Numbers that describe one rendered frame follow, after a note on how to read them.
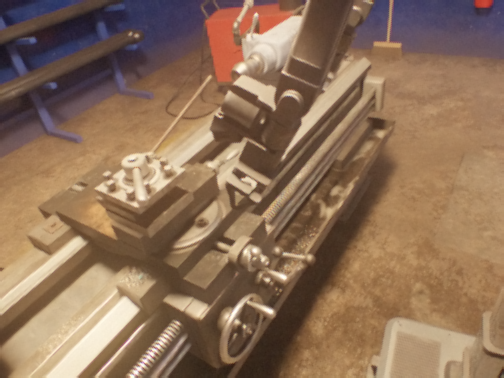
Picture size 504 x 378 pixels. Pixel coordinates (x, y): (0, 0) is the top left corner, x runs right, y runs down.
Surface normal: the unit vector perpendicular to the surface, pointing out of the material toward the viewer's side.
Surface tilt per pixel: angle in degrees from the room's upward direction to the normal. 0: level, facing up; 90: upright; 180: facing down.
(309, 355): 0
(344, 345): 0
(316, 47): 83
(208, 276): 0
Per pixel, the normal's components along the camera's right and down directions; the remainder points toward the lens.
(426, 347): -0.14, -0.78
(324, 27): -0.34, 0.62
